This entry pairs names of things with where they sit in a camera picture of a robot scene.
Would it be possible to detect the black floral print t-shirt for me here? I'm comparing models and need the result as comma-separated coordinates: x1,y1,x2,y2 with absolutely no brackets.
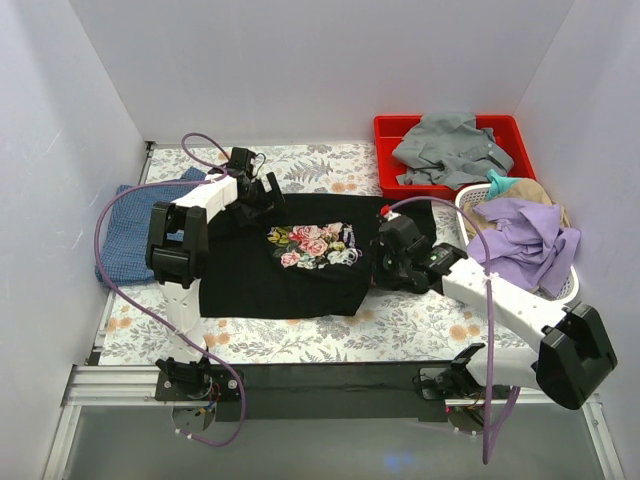
197,192,441,319

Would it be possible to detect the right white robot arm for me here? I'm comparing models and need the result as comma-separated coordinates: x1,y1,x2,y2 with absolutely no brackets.
372,210,618,410

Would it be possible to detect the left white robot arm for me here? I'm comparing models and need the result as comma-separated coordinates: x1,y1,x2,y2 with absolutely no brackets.
146,147,285,401

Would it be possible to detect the floral patterned table mat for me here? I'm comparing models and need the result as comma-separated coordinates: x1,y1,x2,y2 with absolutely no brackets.
97,142,561,364

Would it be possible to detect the white plastic laundry basket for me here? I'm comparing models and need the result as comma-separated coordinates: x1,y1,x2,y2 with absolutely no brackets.
454,183,579,305

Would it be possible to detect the grey shirt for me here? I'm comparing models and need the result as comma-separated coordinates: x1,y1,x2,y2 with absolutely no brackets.
392,113,515,190

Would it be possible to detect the teal garment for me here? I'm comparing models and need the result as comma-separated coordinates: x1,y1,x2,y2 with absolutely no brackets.
485,169,520,201

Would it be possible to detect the lilac purple shirt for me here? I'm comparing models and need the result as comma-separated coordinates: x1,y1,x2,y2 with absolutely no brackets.
467,198,581,298

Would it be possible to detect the blue checkered folded shirt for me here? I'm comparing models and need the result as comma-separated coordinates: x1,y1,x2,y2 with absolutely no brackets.
100,186,194,287

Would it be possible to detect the beige garment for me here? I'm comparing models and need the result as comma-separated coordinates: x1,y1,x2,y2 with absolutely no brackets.
463,178,555,230

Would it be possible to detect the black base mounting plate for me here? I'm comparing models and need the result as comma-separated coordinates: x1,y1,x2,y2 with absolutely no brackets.
154,361,449,422

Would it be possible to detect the red plastic bin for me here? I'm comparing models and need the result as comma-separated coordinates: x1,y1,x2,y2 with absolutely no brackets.
373,114,536,200

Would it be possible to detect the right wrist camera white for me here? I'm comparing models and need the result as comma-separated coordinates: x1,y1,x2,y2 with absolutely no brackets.
379,205,402,223

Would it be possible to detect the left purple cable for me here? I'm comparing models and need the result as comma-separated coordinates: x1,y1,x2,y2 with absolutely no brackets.
93,131,248,447

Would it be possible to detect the purple cable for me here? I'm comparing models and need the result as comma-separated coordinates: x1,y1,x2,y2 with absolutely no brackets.
381,195,522,466
93,131,248,447

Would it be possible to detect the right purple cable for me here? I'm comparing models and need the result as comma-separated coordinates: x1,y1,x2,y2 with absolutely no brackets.
381,195,522,466

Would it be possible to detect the aluminium frame rail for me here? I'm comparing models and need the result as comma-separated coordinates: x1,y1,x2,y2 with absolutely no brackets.
45,366,624,479

